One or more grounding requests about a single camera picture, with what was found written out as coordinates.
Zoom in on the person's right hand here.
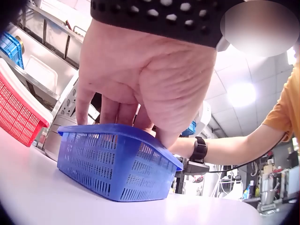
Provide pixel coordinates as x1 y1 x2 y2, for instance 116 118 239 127
168 137 196 160

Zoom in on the person's left hand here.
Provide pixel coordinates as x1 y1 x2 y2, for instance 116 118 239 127
75 17 218 149

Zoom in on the person's left ring finger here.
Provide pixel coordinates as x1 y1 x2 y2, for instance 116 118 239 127
99 95 121 124

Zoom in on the person's left index finger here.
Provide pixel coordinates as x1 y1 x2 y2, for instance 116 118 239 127
134 104 155 131

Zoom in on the person's left middle finger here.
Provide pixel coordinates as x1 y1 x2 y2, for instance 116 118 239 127
118 102 140 126

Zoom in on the person's left thumb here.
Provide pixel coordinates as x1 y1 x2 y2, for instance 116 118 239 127
142 94 182 149

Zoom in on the person's left little finger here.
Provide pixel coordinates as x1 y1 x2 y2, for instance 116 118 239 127
75 90 96 125

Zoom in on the blue plastic basket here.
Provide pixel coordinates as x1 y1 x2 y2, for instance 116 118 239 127
57 123 184 202

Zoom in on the small blue crate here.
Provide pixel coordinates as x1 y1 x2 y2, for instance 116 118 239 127
181 121 197 137

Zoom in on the round metal pot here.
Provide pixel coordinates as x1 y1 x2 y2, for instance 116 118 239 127
44 114 79 162

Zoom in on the black wrist band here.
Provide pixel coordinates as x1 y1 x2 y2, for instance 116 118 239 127
90 0 236 49
182 136 210 176

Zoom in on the white plastic basket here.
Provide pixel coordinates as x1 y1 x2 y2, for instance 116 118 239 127
0 58 54 128

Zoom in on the white plastic tray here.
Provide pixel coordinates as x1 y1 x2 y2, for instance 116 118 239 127
24 55 58 92

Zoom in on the red plastic basket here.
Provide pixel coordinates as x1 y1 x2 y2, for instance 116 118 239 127
0 70 48 147

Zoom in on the steel shelf rack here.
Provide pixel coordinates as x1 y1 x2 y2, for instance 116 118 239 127
9 0 92 113

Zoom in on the ceiling lamp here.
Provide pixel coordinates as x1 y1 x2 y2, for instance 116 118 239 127
228 83 256 107

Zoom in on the blue plastic crate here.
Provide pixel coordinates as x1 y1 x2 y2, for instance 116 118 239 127
0 31 25 70

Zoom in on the person's body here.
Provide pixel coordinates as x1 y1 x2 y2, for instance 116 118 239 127
261 67 300 142

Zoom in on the cluttered work bench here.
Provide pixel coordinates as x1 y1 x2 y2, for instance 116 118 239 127
243 138 300 214

